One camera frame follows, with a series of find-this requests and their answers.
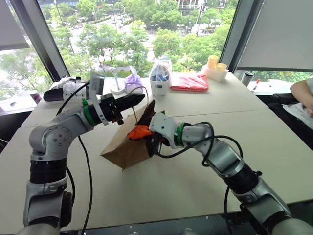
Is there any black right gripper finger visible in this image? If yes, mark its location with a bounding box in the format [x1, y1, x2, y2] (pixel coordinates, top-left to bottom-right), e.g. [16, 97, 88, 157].
[145, 136, 157, 158]

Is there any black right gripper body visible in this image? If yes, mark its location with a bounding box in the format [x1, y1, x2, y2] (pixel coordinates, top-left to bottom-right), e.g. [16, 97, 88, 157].
[153, 133, 171, 150]

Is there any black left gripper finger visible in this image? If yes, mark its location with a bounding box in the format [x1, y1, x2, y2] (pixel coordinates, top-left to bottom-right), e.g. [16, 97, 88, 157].
[118, 94, 147, 106]
[120, 100, 144, 113]

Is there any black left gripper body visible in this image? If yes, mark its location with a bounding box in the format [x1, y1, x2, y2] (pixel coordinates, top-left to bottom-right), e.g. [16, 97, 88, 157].
[100, 94, 125, 126]

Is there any orange plush toy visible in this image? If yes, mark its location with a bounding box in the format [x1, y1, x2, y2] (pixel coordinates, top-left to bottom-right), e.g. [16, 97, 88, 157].
[127, 125, 154, 142]

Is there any purple plastic bag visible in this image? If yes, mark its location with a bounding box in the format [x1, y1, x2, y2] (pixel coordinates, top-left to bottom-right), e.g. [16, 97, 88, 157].
[124, 65, 144, 95]

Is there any brown paper bag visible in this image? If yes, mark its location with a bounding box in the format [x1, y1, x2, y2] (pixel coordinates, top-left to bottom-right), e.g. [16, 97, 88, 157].
[100, 86, 157, 172]

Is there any white bin with plastic bag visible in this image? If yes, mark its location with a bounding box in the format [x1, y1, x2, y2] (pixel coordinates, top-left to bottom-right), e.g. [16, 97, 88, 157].
[148, 56, 173, 97]

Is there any red folded plastic bag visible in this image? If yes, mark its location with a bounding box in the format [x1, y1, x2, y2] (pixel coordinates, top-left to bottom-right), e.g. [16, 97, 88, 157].
[170, 74, 209, 93]

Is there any person's bare hand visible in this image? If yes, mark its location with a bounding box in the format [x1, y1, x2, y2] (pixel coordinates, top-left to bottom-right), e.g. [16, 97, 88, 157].
[302, 96, 313, 111]

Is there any white stand with clear rod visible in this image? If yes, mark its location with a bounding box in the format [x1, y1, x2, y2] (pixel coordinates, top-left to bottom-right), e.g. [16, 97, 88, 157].
[110, 67, 126, 95]

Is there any white and black device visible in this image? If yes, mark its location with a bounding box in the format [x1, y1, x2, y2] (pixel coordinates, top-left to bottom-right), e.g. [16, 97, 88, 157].
[43, 80, 91, 104]

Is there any small can with red label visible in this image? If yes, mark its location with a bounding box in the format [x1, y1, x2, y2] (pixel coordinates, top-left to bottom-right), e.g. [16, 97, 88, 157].
[29, 90, 43, 105]

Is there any white foam box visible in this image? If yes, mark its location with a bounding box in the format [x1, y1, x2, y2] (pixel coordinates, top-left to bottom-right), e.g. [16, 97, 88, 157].
[201, 64, 230, 83]

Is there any tall yellow plastic cup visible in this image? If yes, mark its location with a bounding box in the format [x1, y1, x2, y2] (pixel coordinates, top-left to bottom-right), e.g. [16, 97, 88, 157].
[206, 55, 219, 71]

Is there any dark grey tumbler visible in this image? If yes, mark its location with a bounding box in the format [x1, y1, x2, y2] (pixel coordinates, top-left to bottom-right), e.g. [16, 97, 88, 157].
[241, 71, 255, 87]

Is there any grey roller blind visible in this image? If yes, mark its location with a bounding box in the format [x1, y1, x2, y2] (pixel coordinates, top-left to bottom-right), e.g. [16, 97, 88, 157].
[0, 0, 31, 51]
[236, 0, 313, 73]

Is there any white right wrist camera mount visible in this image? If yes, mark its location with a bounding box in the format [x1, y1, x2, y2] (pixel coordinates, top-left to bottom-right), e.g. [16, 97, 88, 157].
[148, 112, 181, 150]

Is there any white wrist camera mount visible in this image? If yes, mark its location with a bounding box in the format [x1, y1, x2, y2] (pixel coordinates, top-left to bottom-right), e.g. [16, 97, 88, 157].
[88, 69, 110, 127]
[148, 112, 181, 150]

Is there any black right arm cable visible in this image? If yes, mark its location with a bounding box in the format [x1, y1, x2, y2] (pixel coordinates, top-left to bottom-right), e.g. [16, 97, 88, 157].
[155, 121, 245, 232]

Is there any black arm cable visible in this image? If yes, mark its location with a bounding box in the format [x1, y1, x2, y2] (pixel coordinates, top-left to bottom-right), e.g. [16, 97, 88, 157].
[55, 81, 94, 235]
[155, 121, 245, 232]

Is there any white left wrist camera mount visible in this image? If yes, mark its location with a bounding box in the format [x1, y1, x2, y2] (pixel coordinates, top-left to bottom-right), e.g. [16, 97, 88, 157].
[88, 69, 110, 127]

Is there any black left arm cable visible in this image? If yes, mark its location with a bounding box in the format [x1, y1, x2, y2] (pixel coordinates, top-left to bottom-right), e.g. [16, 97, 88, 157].
[55, 81, 94, 235]

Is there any dark window frame post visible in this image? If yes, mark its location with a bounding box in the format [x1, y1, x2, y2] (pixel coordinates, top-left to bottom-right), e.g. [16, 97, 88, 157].
[10, 0, 71, 83]
[218, 0, 258, 67]

